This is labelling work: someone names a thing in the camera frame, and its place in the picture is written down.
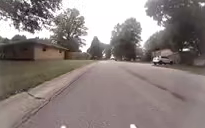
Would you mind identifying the tree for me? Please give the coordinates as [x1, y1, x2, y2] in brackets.
[87, 35, 106, 60]
[0, 0, 63, 41]
[49, 8, 89, 53]
[109, 17, 143, 62]

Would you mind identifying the fence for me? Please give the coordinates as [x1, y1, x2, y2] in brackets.
[64, 50, 92, 61]

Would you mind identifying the grey asphalt road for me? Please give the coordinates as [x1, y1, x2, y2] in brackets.
[18, 59, 205, 128]

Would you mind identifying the white car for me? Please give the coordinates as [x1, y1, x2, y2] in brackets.
[151, 55, 174, 66]

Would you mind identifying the brick house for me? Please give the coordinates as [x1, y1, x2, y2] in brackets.
[0, 38, 70, 61]

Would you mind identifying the pale concrete kerb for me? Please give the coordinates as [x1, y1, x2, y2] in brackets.
[0, 60, 101, 128]

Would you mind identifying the grass verge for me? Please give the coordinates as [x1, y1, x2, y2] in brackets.
[0, 59, 97, 106]

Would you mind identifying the group of trees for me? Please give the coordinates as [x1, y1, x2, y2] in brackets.
[143, 0, 205, 66]

